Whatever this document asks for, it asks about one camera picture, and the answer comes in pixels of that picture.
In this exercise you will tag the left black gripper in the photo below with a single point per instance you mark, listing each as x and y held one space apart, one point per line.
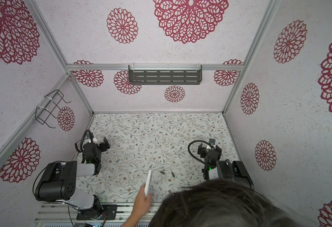
102 145

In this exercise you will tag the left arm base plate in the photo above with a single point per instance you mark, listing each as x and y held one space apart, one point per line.
99 212

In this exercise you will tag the aluminium front rail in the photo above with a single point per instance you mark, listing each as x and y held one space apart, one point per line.
62 213

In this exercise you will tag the white remote control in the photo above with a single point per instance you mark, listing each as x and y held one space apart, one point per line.
147 184

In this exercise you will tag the dark grey wall shelf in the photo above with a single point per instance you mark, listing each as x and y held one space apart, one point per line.
165 75

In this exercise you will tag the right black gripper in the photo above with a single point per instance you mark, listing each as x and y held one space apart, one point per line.
202 151

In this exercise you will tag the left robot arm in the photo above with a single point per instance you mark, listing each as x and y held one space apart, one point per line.
58 182

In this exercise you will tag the person's dark-haired head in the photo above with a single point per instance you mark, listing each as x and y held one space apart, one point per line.
219 203

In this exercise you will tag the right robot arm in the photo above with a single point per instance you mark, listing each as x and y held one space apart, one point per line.
216 168

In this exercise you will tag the person's bare hand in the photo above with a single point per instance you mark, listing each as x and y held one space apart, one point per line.
141 204

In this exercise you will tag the person's bare forearm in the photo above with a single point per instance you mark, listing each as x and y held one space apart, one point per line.
132 221

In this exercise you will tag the black wire wall rack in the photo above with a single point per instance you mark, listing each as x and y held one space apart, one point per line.
44 112

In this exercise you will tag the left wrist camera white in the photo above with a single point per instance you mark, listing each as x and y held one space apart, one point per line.
92 140

